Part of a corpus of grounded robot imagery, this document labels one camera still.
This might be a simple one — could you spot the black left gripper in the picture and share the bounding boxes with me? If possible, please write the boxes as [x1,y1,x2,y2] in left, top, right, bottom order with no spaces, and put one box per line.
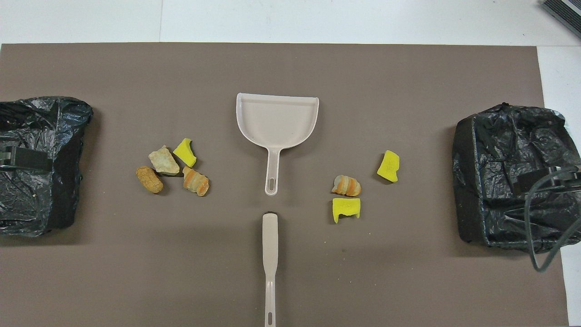
[0,146,53,173]

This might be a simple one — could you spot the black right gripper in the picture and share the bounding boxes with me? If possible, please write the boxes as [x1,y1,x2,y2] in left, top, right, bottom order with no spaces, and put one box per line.
[512,165,581,195]

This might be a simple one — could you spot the brown fried nugget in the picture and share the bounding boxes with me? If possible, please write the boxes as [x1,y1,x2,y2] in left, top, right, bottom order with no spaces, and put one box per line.
[136,166,164,194]

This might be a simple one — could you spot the pale stone-like bread chunk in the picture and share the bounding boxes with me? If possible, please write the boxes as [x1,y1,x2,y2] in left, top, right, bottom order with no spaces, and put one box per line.
[148,145,180,176]

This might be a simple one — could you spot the yellow wedge sponge piece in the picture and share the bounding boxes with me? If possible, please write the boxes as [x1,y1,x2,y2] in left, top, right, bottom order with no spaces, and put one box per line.
[173,138,198,168]

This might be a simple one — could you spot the long striped croissant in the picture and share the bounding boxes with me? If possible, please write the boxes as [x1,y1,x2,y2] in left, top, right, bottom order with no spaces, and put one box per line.
[182,166,210,197]

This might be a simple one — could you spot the short striped croissant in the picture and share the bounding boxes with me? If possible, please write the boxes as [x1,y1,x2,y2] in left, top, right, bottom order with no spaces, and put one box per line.
[331,175,362,197]

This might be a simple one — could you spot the yellow notched sponge piece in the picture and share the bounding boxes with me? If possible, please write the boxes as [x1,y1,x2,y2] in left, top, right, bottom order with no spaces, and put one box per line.
[332,198,361,224]

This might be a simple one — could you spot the beige plastic dustpan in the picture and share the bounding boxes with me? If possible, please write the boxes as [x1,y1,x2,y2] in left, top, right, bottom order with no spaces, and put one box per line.
[236,93,320,196]

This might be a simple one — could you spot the beige hand brush black bristles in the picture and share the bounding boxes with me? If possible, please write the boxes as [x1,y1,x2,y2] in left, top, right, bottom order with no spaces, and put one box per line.
[262,211,279,327]

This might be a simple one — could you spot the black bag lined bin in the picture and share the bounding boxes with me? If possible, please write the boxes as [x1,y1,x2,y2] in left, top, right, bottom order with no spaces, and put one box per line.
[0,96,94,237]
[453,104,581,255]

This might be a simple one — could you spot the dark ribbed vent panel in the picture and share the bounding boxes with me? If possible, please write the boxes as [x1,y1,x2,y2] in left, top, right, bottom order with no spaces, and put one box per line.
[542,0,581,39]

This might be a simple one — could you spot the brown table mat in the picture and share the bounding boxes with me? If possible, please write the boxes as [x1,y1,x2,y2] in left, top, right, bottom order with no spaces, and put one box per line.
[0,43,570,327]

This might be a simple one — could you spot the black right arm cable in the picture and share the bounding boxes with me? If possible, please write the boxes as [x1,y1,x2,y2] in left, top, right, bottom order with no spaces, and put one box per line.
[523,166,581,273]

